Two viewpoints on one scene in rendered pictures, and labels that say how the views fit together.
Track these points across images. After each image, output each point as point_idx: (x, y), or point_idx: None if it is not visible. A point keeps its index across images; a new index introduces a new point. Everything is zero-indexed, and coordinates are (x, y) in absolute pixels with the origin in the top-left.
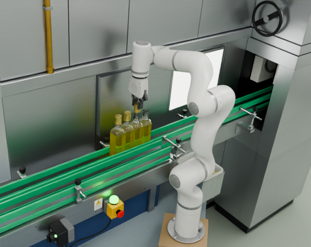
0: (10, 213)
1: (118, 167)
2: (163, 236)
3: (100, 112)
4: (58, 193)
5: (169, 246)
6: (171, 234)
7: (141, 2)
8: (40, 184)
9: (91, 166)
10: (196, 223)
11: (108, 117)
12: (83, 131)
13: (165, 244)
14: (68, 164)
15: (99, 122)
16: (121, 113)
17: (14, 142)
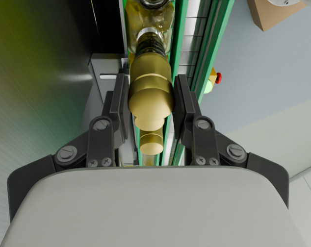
0: None
1: (199, 97)
2: (264, 14)
3: (74, 137)
4: (182, 157)
5: (280, 20)
6: (278, 3)
7: None
8: (158, 161)
9: (167, 123)
10: None
11: (71, 97)
12: (85, 122)
13: (272, 23)
14: (139, 135)
15: (83, 111)
16: (45, 39)
17: None
